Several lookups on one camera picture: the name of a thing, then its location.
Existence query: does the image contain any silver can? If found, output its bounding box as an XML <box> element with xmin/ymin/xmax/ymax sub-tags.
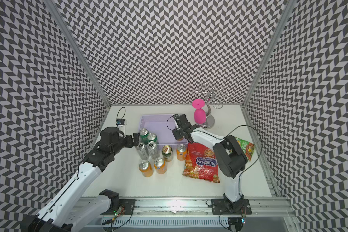
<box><xmin>147</xmin><ymin>141</ymin><xmax>160</xmax><ymax>160</ymax></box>
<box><xmin>135</xmin><ymin>142</ymin><xmax>150</xmax><ymax>160</ymax></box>

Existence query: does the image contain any dark green gold-top can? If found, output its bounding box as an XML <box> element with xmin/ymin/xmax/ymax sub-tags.
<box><xmin>161</xmin><ymin>145</ymin><xmax>174</xmax><ymax>162</ymax></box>

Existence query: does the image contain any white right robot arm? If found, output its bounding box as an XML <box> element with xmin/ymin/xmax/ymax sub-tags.
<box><xmin>172</xmin><ymin>114</ymin><xmax>248</xmax><ymax>213</ymax></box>

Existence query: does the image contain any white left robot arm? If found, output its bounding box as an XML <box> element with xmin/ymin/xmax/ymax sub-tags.
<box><xmin>20</xmin><ymin>127</ymin><xmax>140</xmax><ymax>232</ymax></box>

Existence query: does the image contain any lavender plastic basket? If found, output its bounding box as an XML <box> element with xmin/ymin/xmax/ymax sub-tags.
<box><xmin>138</xmin><ymin>115</ymin><xmax>188</xmax><ymax>150</ymax></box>

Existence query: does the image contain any pink plastic wine glass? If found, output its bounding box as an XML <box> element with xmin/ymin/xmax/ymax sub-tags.
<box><xmin>192</xmin><ymin>99</ymin><xmax>206</xmax><ymax>124</ymax></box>

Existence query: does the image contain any red candy bag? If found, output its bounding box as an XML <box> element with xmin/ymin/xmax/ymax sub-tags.
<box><xmin>183</xmin><ymin>143</ymin><xmax>220</xmax><ymax>183</ymax></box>

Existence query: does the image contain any chrome glass holder stand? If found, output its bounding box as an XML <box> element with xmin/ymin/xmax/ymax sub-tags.
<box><xmin>194</xmin><ymin>84</ymin><xmax>223</xmax><ymax>130</ymax></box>

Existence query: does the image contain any green snack packet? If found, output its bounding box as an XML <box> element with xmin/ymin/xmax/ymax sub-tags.
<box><xmin>235</xmin><ymin>137</ymin><xmax>255</xmax><ymax>161</ymax></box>

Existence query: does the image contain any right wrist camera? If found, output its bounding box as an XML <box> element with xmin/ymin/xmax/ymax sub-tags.
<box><xmin>173</xmin><ymin>114</ymin><xmax>180</xmax><ymax>123</ymax></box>

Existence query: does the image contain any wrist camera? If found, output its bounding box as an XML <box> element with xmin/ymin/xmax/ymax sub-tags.
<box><xmin>173</xmin><ymin>114</ymin><xmax>180</xmax><ymax>123</ymax></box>
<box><xmin>116</xmin><ymin>118</ymin><xmax>127</xmax><ymax>127</ymax></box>

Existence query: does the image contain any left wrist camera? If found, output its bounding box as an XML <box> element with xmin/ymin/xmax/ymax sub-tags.
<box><xmin>116</xmin><ymin>118</ymin><xmax>127</xmax><ymax>127</ymax></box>

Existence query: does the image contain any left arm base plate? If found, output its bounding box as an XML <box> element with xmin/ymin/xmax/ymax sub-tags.
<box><xmin>103</xmin><ymin>198</ymin><xmax>136</xmax><ymax>215</ymax></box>

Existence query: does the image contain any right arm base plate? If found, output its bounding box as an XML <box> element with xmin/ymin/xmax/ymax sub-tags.
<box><xmin>211</xmin><ymin>198</ymin><xmax>252</xmax><ymax>215</ymax></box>

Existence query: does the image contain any aluminium front rail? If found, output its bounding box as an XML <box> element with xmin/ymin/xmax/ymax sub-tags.
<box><xmin>57</xmin><ymin>197</ymin><xmax>291</xmax><ymax>230</ymax></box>

